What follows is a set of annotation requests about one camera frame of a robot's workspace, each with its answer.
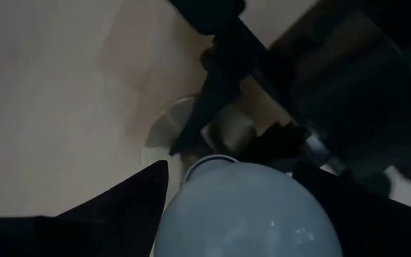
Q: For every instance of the brass lamp socket base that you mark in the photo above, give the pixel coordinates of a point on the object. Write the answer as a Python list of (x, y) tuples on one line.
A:
[(170, 125)]

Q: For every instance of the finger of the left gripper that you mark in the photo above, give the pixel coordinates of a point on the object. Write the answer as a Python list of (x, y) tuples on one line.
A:
[(277, 142), (216, 93)]

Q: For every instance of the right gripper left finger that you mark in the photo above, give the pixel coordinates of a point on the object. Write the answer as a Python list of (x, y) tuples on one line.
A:
[(84, 232)]

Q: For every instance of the white lightbulb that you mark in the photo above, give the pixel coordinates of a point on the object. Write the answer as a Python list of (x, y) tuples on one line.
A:
[(248, 214)]

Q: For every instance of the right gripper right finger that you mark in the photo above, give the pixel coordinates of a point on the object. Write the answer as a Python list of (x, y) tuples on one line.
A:
[(387, 228)]

